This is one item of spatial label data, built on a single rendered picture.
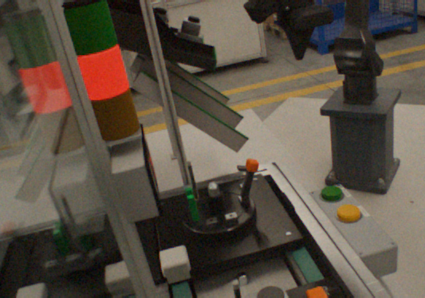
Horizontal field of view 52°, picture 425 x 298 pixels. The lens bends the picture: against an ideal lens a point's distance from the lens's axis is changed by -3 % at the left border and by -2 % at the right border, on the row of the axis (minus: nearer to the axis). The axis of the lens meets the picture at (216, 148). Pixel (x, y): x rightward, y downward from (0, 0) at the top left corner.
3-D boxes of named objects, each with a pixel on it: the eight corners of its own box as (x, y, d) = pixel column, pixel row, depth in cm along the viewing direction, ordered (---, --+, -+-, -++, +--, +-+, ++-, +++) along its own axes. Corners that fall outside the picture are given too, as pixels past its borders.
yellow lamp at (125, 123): (139, 119, 54) (128, 81, 52) (141, 134, 50) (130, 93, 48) (99, 128, 54) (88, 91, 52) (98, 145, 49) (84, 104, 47)
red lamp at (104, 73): (128, 80, 52) (118, 40, 50) (130, 92, 48) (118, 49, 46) (87, 90, 52) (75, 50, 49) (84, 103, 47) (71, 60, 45)
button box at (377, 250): (341, 207, 91) (340, 182, 88) (397, 272, 72) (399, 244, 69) (309, 216, 90) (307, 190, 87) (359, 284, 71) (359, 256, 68)
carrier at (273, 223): (262, 180, 96) (254, 128, 90) (304, 247, 74) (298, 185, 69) (153, 209, 93) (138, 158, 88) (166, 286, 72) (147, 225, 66)
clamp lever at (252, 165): (247, 194, 83) (257, 158, 81) (250, 200, 82) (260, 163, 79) (229, 194, 82) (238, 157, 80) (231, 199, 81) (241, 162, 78)
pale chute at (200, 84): (220, 110, 126) (230, 98, 125) (222, 129, 114) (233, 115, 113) (135, 56, 118) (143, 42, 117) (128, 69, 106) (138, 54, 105)
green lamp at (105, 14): (118, 39, 50) (106, -4, 48) (118, 48, 45) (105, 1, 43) (74, 49, 49) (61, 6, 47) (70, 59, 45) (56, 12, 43)
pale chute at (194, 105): (233, 130, 113) (243, 116, 111) (237, 153, 101) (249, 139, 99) (138, 69, 105) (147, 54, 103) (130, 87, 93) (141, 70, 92)
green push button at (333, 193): (336, 191, 87) (336, 182, 86) (346, 201, 83) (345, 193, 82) (318, 197, 86) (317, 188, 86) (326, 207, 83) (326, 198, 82)
